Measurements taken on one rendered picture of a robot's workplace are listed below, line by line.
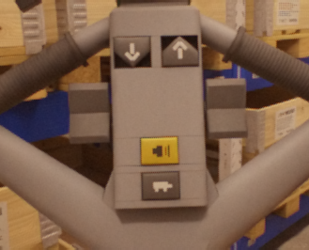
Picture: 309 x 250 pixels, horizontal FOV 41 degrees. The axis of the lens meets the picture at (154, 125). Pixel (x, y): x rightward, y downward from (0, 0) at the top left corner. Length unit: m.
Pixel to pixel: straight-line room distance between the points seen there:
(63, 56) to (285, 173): 0.25
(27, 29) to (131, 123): 0.79
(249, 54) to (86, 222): 0.24
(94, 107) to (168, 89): 0.08
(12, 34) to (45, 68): 0.72
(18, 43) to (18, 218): 0.47
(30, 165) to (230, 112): 0.21
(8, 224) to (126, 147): 0.84
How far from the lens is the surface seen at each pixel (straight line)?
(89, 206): 0.43
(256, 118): 2.02
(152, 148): 0.40
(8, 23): 1.15
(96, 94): 0.41
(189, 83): 0.41
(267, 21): 1.99
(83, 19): 1.26
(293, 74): 0.44
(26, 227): 1.25
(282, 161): 0.44
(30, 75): 0.43
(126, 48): 0.41
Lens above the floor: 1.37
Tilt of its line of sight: 14 degrees down
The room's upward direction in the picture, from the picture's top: 2 degrees counter-clockwise
